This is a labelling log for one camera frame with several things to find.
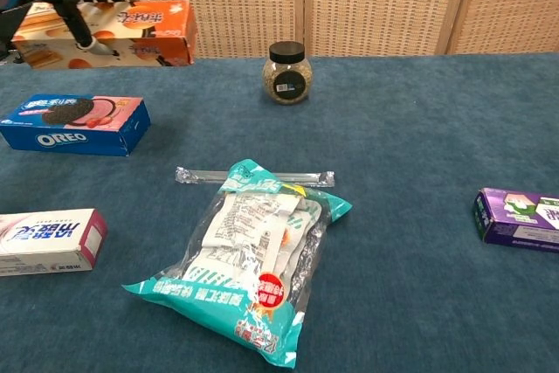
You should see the glass jar black lid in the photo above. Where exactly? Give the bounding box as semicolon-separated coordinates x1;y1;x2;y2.
260;40;314;107

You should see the orange biscuit box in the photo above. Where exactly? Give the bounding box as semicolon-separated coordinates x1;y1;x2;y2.
10;0;198;70

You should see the teal snack bag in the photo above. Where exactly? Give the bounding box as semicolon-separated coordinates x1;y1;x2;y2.
121;158;354;370

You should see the white pink toothpaste box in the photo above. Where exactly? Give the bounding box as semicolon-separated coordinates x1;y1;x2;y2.
0;208;109;278

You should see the black office chair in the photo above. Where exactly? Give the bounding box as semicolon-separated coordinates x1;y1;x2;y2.
0;3;34;64

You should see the blue Oreo cookie box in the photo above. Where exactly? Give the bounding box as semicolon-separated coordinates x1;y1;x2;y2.
0;93;152;158

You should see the purple carton box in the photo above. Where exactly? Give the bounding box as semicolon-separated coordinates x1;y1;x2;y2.
473;187;559;254

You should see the clear plastic stick packet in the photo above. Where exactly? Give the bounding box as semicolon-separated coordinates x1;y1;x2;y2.
174;166;336;190

